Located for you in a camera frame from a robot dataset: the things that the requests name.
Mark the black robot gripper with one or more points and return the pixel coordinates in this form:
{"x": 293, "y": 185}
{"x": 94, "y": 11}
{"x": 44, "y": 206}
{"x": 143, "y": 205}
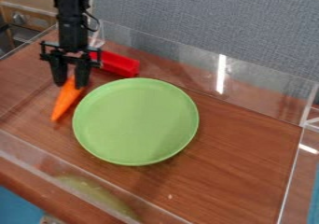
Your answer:
{"x": 71, "y": 50}

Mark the orange toy carrot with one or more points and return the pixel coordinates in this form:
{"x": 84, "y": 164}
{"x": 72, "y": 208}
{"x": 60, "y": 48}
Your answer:
{"x": 68, "y": 95}

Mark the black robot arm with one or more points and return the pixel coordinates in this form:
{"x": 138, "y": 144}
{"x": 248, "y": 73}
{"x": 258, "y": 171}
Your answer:
{"x": 74, "y": 8}

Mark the green round plate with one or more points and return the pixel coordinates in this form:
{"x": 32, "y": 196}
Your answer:
{"x": 135, "y": 121}

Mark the red plastic block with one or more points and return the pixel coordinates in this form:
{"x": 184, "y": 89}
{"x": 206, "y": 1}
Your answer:
{"x": 119, "y": 65}

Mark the clear acrylic enclosure wall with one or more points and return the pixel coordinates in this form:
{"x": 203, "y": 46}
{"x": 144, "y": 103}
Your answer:
{"x": 246, "y": 173}

